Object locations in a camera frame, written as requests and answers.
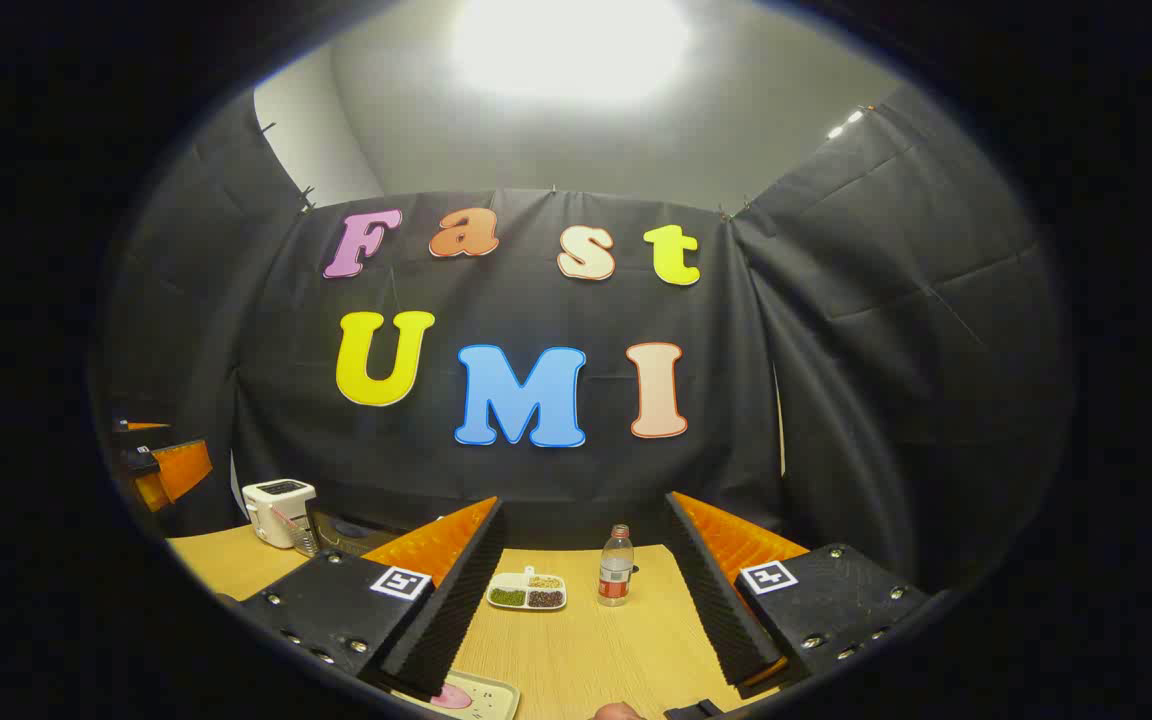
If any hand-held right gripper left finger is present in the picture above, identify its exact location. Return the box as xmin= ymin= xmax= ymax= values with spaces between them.
xmin=239 ymin=496 xmax=509 ymax=701

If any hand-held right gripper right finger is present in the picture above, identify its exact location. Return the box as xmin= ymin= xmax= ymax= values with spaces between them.
xmin=663 ymin=491 xmax=933 ymax=699

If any cream food tray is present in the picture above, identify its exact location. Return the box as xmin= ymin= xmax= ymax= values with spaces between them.
xmin=391 ymin=671 xmax=522 ymax=720

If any black electric oven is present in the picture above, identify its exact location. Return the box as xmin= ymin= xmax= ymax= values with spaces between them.
xmin=304 ymin=500 xmax=407 ymax=559

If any white divided dish of beans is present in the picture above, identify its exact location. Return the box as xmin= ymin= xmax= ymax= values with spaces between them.
xmin=486 ymin=566 xmax=568 ymax=612

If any clear bottle with red label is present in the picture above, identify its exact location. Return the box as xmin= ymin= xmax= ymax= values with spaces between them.
xmin=597 ymin=524 xmax=635 ymax=608

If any white toaster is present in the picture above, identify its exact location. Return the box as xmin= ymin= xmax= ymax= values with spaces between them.
xmin=241 ymin=479 xmax=318 ymax=550

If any clear glass cup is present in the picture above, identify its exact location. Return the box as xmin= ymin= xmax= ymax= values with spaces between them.
xmin=286 ymin=510 xmax=323 ymax=558

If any black backdrop cloth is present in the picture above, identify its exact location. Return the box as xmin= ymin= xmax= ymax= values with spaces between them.
xmin=101 ymin=80 xmax=1072 ymax=601

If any large ceiling light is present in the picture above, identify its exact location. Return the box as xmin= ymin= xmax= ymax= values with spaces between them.
xmin=451 ymin=0 xmax=694 ymax=103

